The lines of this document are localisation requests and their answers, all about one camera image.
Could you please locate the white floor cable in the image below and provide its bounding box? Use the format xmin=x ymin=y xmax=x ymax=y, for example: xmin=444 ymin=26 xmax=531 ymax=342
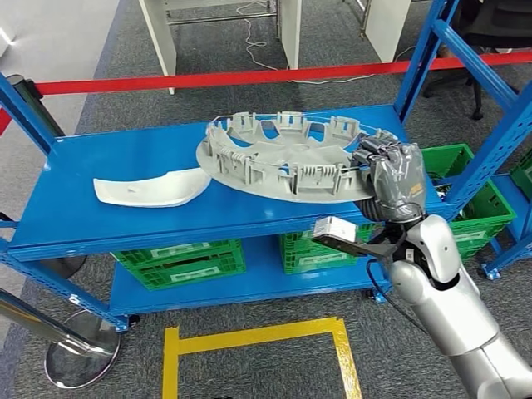
xmin=236 ymin=0 xmax=417 ymax=86

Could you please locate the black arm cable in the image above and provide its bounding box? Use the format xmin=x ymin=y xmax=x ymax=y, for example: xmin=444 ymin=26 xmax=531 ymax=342
xmin=365 ymin=259 xmax=429 ymax=337

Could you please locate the black office chair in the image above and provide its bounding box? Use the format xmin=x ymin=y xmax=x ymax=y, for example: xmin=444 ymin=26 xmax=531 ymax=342
xmin=422 ymin=0 xmax=532 ymax=121

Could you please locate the white curved plastic part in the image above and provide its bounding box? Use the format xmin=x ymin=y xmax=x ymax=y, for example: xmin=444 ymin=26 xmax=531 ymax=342
xmin=92 ymin=167 xmax=212 ymax=209

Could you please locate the black-topped stanchion post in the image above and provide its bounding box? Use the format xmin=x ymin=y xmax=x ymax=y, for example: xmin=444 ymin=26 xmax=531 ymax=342
xmin=7 ymin=74 xmax=88 ymax=279

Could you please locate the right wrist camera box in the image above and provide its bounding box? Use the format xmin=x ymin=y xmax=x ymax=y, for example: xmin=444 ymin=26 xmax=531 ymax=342
xmin=311 ymin=216 xmax=408 ymax=260

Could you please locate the grey plastic hubcap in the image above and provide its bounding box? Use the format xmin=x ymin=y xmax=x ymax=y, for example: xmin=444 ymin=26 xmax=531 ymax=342
xmin=195 ymin=111 xmax=400 ymax=204

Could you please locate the green plastic crate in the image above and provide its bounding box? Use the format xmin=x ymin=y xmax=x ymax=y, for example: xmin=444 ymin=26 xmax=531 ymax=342
xmin=111 ymin=239 xmax=247 ymax=292
xmin=420 ymin=143 xmax=517 ymax=261
xmin=510 ymin=145 xmax=532 ymax=202
xmin=278 ymin=223 xmax=375 ymax=275

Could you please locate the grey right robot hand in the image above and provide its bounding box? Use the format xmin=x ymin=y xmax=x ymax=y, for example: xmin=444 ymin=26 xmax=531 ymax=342
xmin=351 ymin=130 xmax=428 ymax=223

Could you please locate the chrome stanchion post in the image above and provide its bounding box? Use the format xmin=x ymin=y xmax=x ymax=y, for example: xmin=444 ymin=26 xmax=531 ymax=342
xmin=0 ymin=288 xmax=121 ymax=391

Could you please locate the blue metal shelf rack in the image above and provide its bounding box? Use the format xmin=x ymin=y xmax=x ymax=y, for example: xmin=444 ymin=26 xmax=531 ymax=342
xmin=0 ymin=0 xmax=532 ymax=334
xmin=481 ymin=173 xmax=532 ymax=281

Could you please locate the white desk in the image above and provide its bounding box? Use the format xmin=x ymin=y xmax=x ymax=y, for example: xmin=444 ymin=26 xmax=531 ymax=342
xmin=360 ymin=0 xmax=412 ymax=64
xmin=138 ymin=0 xmax=303 ymax=96

